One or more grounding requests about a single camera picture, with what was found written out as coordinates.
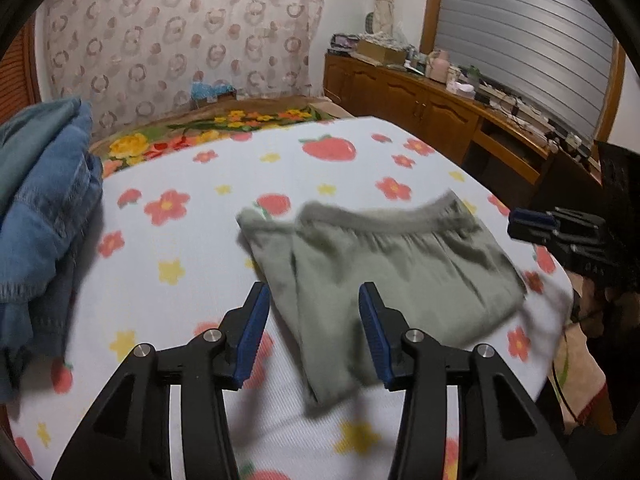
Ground white strawberry print blanket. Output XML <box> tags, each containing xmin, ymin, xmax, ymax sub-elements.
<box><xmin>10</xmin><ymin>115</ymin><xmax>573</xmax><ymax>480</ymax></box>

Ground white power strip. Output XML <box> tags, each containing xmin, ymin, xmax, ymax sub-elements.
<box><xmin>487</xmin><ymin>92</ymin><xmax>546</xmax><ymax>121</ymax></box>

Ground dark blue denim jeans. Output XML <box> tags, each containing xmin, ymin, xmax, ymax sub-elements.
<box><xmin>0</xmin><ymin>240</ymin><xmax>81</xmax><ymax>401</ymax></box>

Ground cardboard box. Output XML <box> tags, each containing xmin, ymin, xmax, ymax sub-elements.
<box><xmin>350</xmin><ymin>40</ymin><xmax>408</xmax><ymax>63</ymax></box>

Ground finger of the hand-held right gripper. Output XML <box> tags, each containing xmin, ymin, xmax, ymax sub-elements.
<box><xmin>511</xmin><ymin>207</ymin><xmax>607</xmax><ymax>234</ymax></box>
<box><xmin>507</xmin><ymin>221</ymin><xmax>609</xmax><ymax>261</ymax></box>

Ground wooden louvred wardrobe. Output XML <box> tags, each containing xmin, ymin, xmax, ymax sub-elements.
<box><xmin>0</xmin><ymin>15</ymin><xmax>41</xmax><ymax>126</ymax></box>

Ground blue cloth bundle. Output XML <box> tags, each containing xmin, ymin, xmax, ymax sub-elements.
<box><xmin>190</xmin><ymin>80</ymin><xmax>237</xmax><ymax>108</ymax></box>

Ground wooden cabinet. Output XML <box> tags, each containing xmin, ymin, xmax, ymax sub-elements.
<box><xmin>322</xmin><ymin>50</ymin><xmax>601</xmax><ymax>191</ymax></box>

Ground grey pants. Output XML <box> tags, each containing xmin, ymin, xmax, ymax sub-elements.
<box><xmin>236</xmin><ymin>190</ymin><xmax>528</xmax><ymax>406</ymax></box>

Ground grey roller shutter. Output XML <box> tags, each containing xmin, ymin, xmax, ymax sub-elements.
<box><xmin>440</xmin><ymin>0</ymin><xmax>616</xmax><ymax>131</ymax></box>

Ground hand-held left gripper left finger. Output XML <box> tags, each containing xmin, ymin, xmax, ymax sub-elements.
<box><xmin>52</xmin><ymin>282</ymin><xmax>271</xmax><ymax>480</ymax></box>

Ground ring patterned curtain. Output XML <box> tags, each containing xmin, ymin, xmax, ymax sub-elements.
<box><xmin>35</xmin><ymin>0</ymin><xmax>326</xmax><ymax>133</ymax></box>

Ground light blue denim jeans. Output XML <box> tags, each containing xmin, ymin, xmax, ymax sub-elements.
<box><xmin>0</xmin><ymin>97</ymin><xmax>103</xmax><ymax>306</ymax></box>

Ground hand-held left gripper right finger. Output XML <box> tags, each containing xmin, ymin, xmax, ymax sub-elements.
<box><xmin>359</xmin><ymin>282</ymin><xmax>576</xmax><ymax>480</ymax></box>

